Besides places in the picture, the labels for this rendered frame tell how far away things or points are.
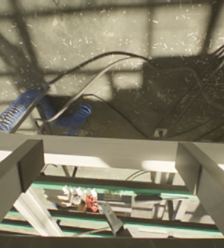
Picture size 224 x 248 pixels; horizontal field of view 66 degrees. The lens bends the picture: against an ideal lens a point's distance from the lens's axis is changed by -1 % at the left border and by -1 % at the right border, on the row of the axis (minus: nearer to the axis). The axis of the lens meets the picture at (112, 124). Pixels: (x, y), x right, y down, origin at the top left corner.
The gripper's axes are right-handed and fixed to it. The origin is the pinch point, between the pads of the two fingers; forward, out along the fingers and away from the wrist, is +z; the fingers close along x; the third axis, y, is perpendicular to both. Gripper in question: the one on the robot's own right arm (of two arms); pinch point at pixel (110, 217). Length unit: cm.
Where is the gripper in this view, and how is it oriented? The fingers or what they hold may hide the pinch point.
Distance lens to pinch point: 70.2
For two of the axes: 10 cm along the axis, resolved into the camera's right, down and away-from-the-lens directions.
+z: -5.1, -4.9, 7.1
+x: -1.3, -7.6, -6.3
